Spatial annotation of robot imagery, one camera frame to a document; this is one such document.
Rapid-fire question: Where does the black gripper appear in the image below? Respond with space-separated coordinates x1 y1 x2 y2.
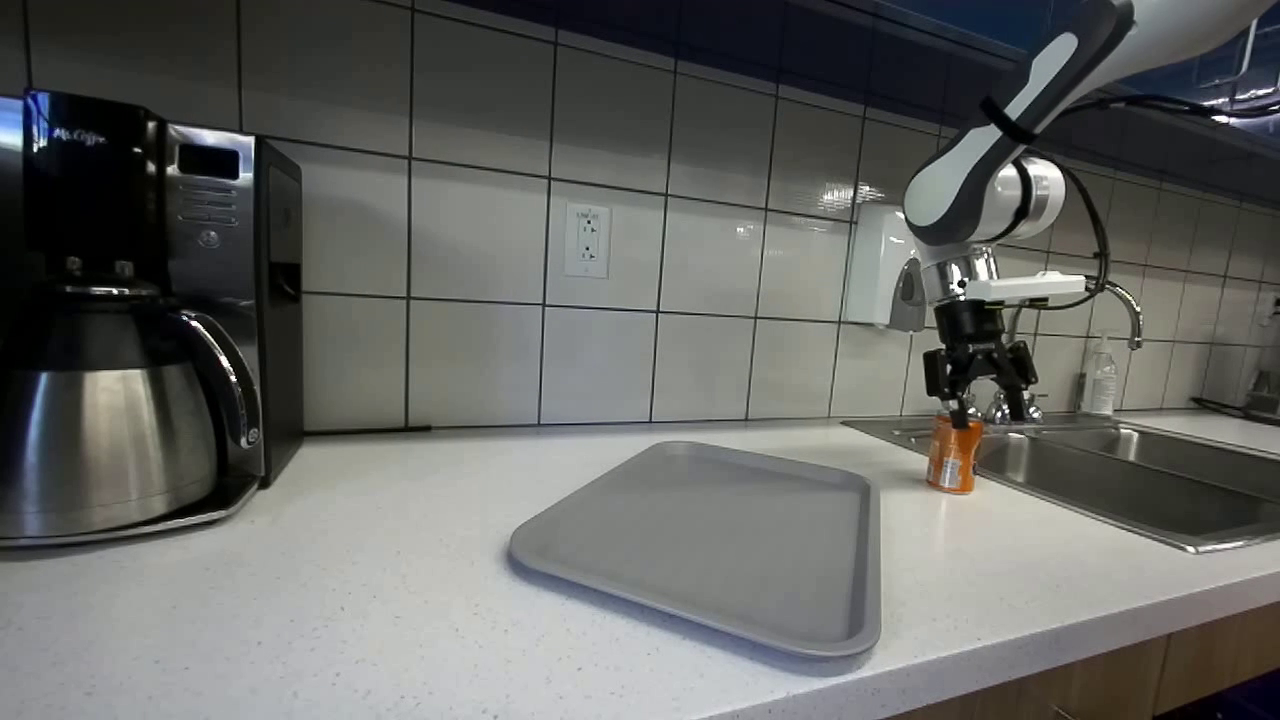
919 301 1046 433

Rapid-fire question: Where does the white wall soap dispenser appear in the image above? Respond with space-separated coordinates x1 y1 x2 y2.
842 201 940 336

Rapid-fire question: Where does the chrome gooseneck faucet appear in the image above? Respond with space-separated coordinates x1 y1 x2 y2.
1009 272 1149 433

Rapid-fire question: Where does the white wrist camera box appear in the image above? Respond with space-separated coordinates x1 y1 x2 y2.
980 269 1092 312

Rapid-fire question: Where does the stainless steel carafe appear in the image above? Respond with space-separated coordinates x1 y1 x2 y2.
0 284 263 545

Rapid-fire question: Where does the blue wall cabinet carcass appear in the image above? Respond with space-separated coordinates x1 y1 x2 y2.
443 0 1280 208

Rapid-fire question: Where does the stainless steel sink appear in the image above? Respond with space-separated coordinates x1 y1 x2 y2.
848 406 1280 561

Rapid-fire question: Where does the dark tall container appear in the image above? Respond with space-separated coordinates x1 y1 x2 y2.
1243 297 1280 422

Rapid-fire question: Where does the black steel coffee maker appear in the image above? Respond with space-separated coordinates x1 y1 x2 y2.
0 88 307 553

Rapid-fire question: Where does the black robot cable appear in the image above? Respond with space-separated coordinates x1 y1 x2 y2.
978 92 1119 314

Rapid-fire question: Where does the grey plastic tray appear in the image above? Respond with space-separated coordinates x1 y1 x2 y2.
505 436 885 667

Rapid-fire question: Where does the translucent white soap bottle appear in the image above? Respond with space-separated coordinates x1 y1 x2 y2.
1078 336 1124 418

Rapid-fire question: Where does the white wall outlet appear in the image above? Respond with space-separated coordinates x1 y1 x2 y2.
561 197 616 284

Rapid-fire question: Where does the wooden base cabinet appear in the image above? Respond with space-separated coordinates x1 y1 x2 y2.
890 595 1280 720

